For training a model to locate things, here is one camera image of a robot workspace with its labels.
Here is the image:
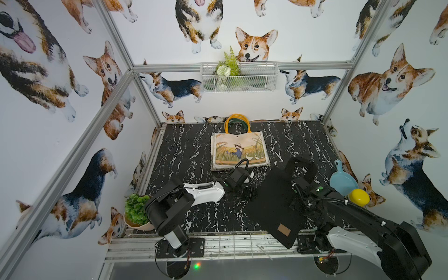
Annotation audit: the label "potted green plant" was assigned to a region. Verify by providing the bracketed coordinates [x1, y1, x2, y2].
[124, 194, 154, 231]

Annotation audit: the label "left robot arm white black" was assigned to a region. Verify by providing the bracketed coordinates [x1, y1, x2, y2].
[144, 166, 254, 254]

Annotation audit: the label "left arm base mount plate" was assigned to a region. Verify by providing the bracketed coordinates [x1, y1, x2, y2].
[156, 238, 205, 259]

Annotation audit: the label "black canvas tote bag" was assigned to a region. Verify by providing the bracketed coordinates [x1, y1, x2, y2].
[244, 157, 317, 249]

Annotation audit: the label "artificial fern and white flower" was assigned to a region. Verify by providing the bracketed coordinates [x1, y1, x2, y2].
[215, 47, 243, 91]

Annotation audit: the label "white wire wall basket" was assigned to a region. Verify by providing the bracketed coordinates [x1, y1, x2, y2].
[200, 62, 280, 93]

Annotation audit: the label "cream tote bag yellow handles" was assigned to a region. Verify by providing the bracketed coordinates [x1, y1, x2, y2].
[211, 114, 270, 171]

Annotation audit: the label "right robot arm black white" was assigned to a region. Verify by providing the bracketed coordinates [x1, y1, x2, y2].
[292, 178, 432, 280]

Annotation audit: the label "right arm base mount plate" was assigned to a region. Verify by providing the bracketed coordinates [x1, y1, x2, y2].
[296, 233, 346, 255]

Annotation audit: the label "light blue dustpan scoop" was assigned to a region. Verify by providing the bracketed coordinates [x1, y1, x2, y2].
[330, 159, 358, 197]

